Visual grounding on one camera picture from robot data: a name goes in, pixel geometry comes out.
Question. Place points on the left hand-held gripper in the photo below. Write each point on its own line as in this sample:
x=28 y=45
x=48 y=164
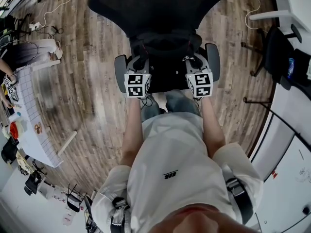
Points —
x=137 y=84

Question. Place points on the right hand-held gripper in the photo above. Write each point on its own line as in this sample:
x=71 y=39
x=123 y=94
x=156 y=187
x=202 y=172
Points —
x=200 y=84

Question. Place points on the black backpack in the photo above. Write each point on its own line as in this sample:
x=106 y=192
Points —
x=167 y=67

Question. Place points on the black mesh high-back chair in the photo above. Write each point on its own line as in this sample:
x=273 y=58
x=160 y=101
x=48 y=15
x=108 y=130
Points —
x=158 y=8

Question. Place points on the person's left forearm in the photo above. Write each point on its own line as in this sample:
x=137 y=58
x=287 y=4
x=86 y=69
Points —
x=132 y=130

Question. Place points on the person's right forearm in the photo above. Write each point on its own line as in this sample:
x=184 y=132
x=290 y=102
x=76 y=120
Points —
x=212 y=125

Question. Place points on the black office chair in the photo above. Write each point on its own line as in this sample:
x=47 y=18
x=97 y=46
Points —
x=277 y=50

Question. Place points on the person's grey trousers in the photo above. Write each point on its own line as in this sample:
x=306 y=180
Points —
x=177 y=103

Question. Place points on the person's left white shoe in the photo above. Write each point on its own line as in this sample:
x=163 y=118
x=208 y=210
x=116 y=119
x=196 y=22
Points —
x=160 y=101

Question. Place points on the person's white shirt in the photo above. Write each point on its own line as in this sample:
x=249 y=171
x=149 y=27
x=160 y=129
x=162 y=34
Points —
x=175 y=159

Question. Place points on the white power strip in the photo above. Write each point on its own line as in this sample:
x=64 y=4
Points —
x=34 y=25

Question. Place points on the white tiled table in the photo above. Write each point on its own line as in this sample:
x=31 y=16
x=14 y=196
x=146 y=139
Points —
x=36 y=130

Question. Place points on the person's face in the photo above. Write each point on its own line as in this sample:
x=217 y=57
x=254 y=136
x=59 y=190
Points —
x=204 y=221

